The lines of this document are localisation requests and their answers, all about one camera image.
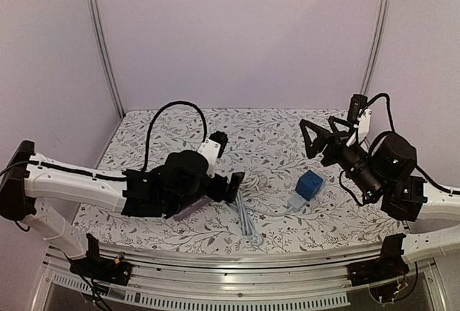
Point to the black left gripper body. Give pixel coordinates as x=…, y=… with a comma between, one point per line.
x=218, y=193

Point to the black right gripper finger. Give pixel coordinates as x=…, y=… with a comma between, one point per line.
x=340, y=126
x=315, y=138

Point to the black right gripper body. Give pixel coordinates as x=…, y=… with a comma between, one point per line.
x=335, y=144

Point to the dark blue cube socket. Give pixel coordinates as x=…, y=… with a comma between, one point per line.
x=309, y=184

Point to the light blue power strip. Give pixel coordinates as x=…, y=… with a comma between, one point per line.
x=296, y=202

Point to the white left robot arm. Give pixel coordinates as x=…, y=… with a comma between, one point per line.
x=30, y=179

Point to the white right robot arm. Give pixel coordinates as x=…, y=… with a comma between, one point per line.
x=439, y=203

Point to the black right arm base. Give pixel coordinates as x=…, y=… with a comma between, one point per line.
x=389, y=264

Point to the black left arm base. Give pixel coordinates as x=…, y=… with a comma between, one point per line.
x=115, y=270

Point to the purple power strip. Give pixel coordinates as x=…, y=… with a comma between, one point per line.
x=192, y=208

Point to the floral patterned table mat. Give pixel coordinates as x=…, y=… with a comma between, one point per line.
x=267, y=145

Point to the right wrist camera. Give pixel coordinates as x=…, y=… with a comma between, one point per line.
x=359, y=116

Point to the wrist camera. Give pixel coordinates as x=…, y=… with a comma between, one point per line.
x=359, y=116
x=212, y=149

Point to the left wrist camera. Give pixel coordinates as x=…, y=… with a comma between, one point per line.
x=212, y=149

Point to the aluminium front table rail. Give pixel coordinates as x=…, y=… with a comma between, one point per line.
x=310, y=280

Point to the right aluminium frame post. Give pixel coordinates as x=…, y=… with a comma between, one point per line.
x=377, y=38

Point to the aluminium frame post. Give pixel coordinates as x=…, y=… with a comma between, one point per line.
x=377, y=38
x=98, y=29

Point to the left aluminium frame post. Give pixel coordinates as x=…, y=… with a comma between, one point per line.
x=98, y=29

